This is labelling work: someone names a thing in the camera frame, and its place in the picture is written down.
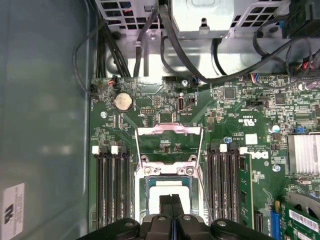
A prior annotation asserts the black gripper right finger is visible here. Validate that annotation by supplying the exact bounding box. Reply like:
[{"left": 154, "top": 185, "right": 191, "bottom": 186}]
[{"left": 172, "top": 194, "right": 271, "bottom": 240}]

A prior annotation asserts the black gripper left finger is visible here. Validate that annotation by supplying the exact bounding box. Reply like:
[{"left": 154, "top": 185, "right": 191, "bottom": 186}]
[{"left": 96, "top": 193, "right": 174, "bottom": 240}]

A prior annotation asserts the silver CPU plate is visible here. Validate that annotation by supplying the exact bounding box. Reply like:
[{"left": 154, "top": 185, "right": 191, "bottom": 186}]
[{"left": 144, "top": 176, "right": 193, "bottom": 216}]

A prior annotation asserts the metal locking lever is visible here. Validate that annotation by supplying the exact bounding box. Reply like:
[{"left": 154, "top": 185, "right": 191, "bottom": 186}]
[{"left": 198, "top": 172, "right": 214, "bottom": 223}]

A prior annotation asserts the metal socket cover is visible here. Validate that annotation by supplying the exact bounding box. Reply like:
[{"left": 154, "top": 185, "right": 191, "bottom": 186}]
[{"left": 134, "top": 124, "right": 204, "bottom": 176}]

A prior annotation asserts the CPU socket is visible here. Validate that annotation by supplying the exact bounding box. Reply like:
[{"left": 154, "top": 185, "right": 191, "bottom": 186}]
[{"left": 133, "top": 159, "right": 204, "bottom": 219}]

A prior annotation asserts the black RAM slot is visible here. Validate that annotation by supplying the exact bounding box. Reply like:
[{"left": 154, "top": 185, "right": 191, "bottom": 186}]
[
  {"left": 105, "top": 146, "right": 115, "bottom": 226},
  {"left": 217, "top": 144, "right": 228, "bottom": 222},
  {"left": 91, "top": 145, "right": 106, "bottom": 230},
  {"left": 111, "top": 145, "right": 125, "bottom": 222},
  {"left": 123, "top": 149, "right": 133, "bottom": 221},
  {"left": 208, "top": 143, "right": 219, "bottom": 223},
  {"left": 227, "top": 144, "right": 238, "bottom": 225}
]

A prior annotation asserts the black expansion slot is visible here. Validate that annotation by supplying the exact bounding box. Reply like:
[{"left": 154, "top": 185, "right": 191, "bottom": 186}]
[{"left": 253, "top": 209, "right": 265, "bottom": 235}]

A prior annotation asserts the blue expansion slot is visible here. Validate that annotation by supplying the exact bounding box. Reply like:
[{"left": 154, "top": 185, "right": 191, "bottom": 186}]
[{"left": 274, "top": 199, "right": 285, "bottom": 240}]

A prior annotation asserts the green RAM stick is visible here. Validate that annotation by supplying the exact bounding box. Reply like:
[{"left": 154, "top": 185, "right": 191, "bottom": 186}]
[{"left": 237, "top": 152, "right": 255, "bottom": 232}]

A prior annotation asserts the green motherboard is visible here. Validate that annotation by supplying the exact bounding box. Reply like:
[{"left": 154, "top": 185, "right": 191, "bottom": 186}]
[{"left": 88, "top": 74, "right": 320, "bottom": 240}]

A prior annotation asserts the internal USB port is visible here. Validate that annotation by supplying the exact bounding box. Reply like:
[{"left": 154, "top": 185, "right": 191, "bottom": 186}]
[{"left": 176, "top": 96, "right": 186, "bottom": 112}]

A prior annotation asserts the silver coin battery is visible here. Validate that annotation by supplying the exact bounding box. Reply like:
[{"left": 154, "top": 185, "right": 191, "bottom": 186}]
[{"left": 113, "top": 91, "right": 133, "bottom": 112}]

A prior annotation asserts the silver heat sink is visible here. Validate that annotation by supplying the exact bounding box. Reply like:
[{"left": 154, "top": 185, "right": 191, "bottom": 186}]
[{"left": 287, "top": 133, "right": 320, "bottom": 175}]

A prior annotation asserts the white case label sticker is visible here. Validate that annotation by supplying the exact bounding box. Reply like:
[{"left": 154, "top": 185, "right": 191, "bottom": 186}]
[{"left": 2, "top": 182, "right": 26, "bottom": 229}]

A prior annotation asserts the black PC case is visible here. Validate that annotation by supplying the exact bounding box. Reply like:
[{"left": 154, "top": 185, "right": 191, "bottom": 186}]
[{"left": 0, "top": 0, "right": 320, "bottom": 240}]

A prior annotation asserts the perforated metal drive cage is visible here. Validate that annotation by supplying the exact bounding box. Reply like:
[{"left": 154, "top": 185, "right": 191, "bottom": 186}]
[{"left": 94, "top": 0, "right": 292, "bottom": 41}]

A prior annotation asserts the black cable grey connector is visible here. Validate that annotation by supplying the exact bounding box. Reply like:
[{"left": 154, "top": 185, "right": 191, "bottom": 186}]
[{"left": 132, "top": 9, "right": 160, "bottom": 78}]

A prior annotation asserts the thick black cable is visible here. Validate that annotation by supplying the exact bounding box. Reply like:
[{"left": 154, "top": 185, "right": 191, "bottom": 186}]
[{"left": 157, "top": 3, "right": 308, "bottom": 85}]

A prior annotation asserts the looped black cable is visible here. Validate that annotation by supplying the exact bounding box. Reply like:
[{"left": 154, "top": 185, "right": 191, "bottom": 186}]
[{"left": 160, "top": 36, "right": 186, "bottom": 74}]

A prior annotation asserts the black power cable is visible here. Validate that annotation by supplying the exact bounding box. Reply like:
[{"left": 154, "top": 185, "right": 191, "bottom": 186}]
[{"left": 96, "top": 22, "right": 131, "bottom": 79}]

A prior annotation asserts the thin black wire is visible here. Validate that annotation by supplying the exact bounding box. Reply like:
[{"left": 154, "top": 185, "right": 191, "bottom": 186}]
[{"left": 72, "top": 14, "right": 106, "bottom": 97}]

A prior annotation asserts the grey metal bracket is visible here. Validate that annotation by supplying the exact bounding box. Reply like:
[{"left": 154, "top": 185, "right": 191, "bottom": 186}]
[{"left": 171, "top": 0, "right": 235, "bottom": 40}]

